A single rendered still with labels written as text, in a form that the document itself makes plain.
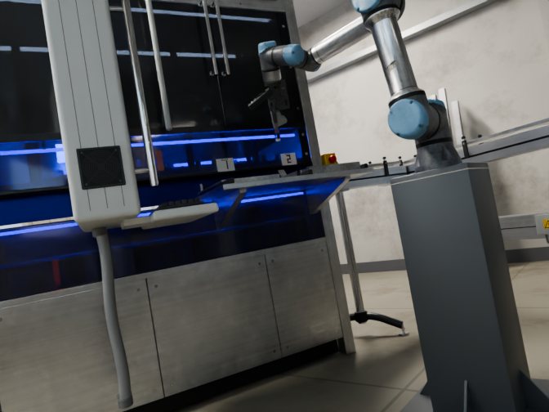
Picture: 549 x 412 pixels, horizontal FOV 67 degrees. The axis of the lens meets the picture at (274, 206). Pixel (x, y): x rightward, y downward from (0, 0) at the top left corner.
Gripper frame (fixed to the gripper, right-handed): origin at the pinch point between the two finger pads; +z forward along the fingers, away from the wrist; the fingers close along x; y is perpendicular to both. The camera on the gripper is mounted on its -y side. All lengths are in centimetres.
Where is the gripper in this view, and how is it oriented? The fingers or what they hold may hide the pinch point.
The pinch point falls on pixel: (274, 129)
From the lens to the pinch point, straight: 184.0
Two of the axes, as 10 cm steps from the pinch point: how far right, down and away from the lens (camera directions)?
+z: 1.6, 9.0, 4.1
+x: -1.2, -3.9, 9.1
